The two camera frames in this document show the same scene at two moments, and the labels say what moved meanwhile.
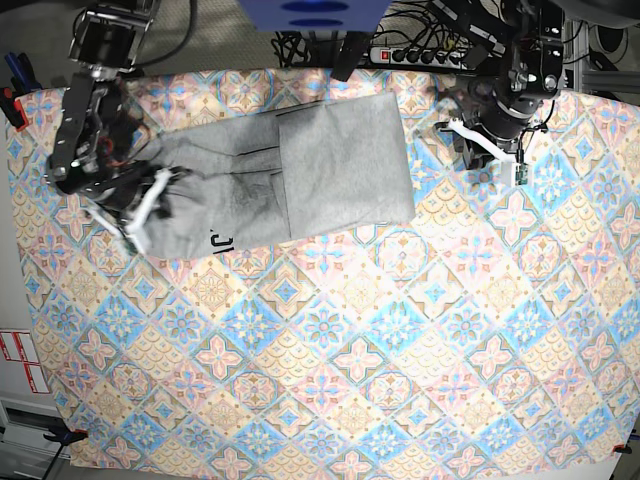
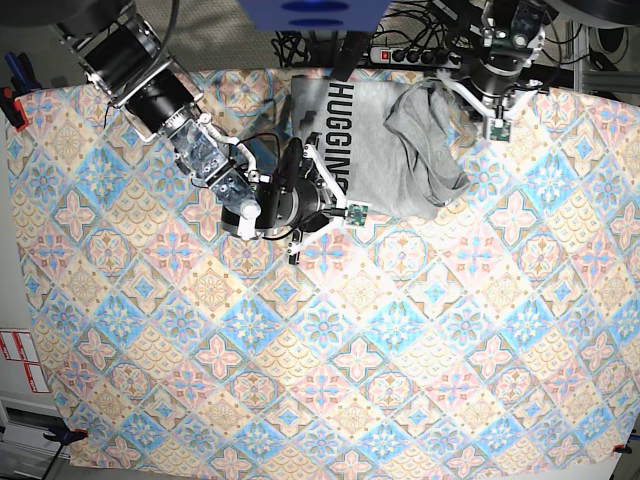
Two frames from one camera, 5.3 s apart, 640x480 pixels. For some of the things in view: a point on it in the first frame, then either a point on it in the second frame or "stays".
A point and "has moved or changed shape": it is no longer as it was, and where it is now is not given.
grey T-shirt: (273, 173) has moved or changed shape
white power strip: (399, 56) stays
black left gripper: (120, 192) to (302, 204)
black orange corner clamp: (64, 435) stays
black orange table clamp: (22, 83) stays
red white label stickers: (19, 345) stays
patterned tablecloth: (501, 326) stays
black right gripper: (506, 118) to (498, 72)
